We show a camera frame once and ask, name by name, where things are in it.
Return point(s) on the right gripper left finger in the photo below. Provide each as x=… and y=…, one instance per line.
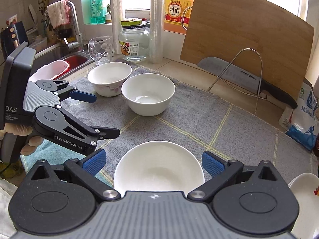
x=56, y=199

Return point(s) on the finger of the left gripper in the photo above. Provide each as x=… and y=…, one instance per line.
x=62, y=89
x=62, y=128

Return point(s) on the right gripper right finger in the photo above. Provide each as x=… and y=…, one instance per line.
x=247, y=199

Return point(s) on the white bowl pink flower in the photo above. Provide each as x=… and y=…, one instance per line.
x=107, y=79

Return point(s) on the white plate with fruit print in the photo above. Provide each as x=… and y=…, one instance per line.
x=305, y=189

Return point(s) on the metal kitchen faucet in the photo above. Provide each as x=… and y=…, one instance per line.
x=78, y=43

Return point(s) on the red white basin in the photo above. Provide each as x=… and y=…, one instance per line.
x=50, y=71

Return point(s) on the clear glass cup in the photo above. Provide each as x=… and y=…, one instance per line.
x=100, y=49

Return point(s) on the pink dish cloth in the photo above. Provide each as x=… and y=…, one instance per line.
x=58, y=13

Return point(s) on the small potted plant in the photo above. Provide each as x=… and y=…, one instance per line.
x=108, y=18

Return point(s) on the green detergent bottle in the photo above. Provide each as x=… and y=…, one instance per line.
x=97, y=11

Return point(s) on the glass jar green lid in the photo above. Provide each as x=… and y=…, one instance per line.
x=134, y=39

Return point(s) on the plain white bowl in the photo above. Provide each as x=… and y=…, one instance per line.
x=148, y=94

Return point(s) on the grey checked table mat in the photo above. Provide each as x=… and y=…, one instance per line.
x=199, y=121

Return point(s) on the white blue salt bag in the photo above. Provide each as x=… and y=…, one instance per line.
x=301, y=124

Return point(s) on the plastic wrap roll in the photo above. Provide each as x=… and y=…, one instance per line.
x=156, y=31

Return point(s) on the orange cooking wine jug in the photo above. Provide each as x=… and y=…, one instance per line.
x=176, y=15

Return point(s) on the wooden cutting board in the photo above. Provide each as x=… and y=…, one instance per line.
x=256, y=35

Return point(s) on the metal wire board stand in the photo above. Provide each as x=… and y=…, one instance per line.
x=248, y=75

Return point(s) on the kitchen knife black handle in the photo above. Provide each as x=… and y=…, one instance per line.
x=215, y=66

